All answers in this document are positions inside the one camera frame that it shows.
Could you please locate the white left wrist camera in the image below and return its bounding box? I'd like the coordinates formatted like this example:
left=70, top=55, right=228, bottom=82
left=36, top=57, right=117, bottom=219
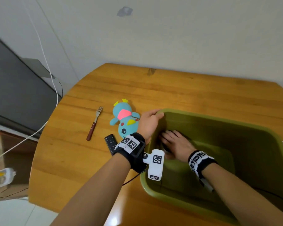
left=143, top=149, right=165, bottom=181

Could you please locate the dark grey flat monitor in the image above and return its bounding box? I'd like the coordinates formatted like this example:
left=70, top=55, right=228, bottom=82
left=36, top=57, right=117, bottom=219
left=0, top=30, right=63, bottom=140

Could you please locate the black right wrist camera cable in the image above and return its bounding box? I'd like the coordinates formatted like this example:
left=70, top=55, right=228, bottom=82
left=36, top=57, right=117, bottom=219
left=252, top=186, right=283, bottom=203

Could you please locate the olive green plastic tub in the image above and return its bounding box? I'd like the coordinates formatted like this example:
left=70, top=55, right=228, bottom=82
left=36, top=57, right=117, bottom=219
left=140, top=108, right=283, bottom=225

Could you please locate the person's left hand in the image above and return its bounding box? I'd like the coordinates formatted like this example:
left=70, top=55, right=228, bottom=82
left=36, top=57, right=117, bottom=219
left=136, top=109, right=165, bottom=145

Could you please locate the person's right forearm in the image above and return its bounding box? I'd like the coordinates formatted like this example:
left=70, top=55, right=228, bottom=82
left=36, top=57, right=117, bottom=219
left=201, top=163, right=283, bottom=226

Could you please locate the thin black wall cable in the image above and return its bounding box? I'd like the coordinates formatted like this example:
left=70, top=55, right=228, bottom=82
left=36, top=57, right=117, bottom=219
left=51, top=74, right=64, bottom=98

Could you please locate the white cable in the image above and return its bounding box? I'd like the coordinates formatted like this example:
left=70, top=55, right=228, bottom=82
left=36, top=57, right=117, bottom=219
left=0, top=0, right=59, bottom=173

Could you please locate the person's right hand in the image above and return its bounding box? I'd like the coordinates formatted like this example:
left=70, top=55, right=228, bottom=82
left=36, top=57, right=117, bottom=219
left=159, top=130, right=197, bottom=161

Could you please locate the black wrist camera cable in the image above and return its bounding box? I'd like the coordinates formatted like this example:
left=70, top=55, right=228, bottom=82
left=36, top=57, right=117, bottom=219
left=122, top=170, right=147, bottom=186
left=252, top=186, right=283, bottom=203

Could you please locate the white power strip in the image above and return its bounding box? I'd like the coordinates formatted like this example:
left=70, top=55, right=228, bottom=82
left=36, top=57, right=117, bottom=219
left=0, top=167, right=17, bottom=192

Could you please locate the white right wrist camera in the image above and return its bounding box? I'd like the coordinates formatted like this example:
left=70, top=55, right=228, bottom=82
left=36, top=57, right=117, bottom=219
left=199, top=177, right=215, bottom=193

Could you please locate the black left wrist band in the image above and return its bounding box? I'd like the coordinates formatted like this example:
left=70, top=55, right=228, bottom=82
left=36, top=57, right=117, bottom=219
left=113, top=132, right=148, bottom=174

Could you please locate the black remote control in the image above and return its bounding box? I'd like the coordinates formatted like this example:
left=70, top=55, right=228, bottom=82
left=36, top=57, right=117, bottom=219
left=104, top=134, right=118, bottom=156

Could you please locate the black left wrist camera cable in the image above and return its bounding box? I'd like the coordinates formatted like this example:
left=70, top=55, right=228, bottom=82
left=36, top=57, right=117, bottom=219
left=122, top=170, right=147, bottom=186

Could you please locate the person's left forearm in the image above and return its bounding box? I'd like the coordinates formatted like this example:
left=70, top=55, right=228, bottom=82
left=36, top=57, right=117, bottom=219
left=50, top=153, right=131, bottom=226

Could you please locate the brown wooden cabinet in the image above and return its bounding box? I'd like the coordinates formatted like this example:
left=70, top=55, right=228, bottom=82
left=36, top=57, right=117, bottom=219
left=0, top=130, right=38, bottom=202

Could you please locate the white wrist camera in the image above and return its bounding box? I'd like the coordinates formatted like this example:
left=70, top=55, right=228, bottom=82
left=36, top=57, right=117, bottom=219
left=143, top=149, right=165, bottom=181
left=199, top=177, right=215, bottom=193

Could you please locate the black right wrist band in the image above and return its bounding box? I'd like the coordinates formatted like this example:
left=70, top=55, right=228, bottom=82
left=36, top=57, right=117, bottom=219
left=188, top=150, right=219, bottom=179

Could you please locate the black wrist band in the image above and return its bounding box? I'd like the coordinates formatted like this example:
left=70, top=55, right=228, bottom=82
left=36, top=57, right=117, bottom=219
left=113, top=132, right=148, bottom=174
left=188, top=150, right=219, bottom=179

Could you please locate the blue plush toy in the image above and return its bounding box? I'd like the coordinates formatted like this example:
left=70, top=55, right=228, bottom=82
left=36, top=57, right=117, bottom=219
left=109, top=98, right=141, bottom=139

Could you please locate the fork with wooden handle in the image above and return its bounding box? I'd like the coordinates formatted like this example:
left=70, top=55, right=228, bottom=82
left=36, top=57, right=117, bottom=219
left=86, top=106, right=104, bottom=141

